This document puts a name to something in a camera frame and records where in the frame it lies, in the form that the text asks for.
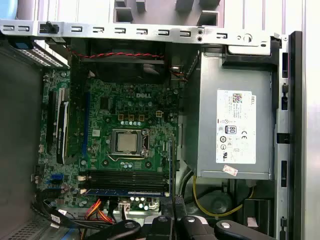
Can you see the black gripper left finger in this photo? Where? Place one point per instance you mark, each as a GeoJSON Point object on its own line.
{"type": "Point", "coordinates": [162, 228]}

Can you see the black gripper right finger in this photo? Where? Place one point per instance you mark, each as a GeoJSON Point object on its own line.
{"type": "Point", "coordinates": [192, 228]}

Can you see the black RAM slot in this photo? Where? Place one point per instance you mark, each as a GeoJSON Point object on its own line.
{"type": "Point", "coordinates": [125, 173]}
{"type": "Point", "coordinates": [125, 187]}
{"type": "Point", "coordinates": [125, 178]}
{"type": "Point", "coordinates": [125, 183]}

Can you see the blue RAM stick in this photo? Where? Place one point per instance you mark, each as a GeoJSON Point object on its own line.
{"type": "Point", "coordinates": [112, 192]}

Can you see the black expansion slot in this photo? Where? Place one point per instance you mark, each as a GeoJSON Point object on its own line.
{"type": "Point", "coordinates": [51, 120]}

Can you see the white expansion slot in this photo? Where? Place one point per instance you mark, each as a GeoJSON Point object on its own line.
{"type": "Point", "coordinates": [64, 95]}

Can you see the black CPU socket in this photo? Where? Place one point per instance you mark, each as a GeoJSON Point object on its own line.
{"type": "Point", "coordinates": [145, 140]}

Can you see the silver CPU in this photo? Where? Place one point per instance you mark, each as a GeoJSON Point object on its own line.
{"type": "Point", "coordinates": [126, 142]}

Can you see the green motherboard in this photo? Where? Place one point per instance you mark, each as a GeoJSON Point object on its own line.
{"type": "Point", "coordinates": [162, 130]}

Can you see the silver power supply white label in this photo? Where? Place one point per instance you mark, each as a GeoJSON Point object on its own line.
{"type": "Point", "coordinates": [207, 112]}

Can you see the silver perforated drive cage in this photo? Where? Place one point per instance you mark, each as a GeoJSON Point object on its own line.
{"type": "Point", "coordinates": [30, 230]}

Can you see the black graphics card white stripe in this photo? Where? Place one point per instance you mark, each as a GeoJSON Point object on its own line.
{"type": "Point", "coordinates": [59, 135]}

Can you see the black case fan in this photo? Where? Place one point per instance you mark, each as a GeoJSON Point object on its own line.
{"type": "Point", "coordinates": [120, 70]}

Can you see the black and silver PC case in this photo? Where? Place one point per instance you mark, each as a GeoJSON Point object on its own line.
{"type": "Point", "coordinates": [150, 32]}

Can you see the grey parts rack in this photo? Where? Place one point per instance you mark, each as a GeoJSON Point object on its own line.
{"type": "Point", "coordinates": [165, 15]}

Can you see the black plastic case clip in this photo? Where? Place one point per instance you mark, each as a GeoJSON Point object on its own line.
{"type": "Point", "coordinates": [49, 28]}

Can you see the metal socket cover frame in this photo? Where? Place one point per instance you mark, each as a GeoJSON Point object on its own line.
{"type": "Point", "coordinates": [114, 153]}

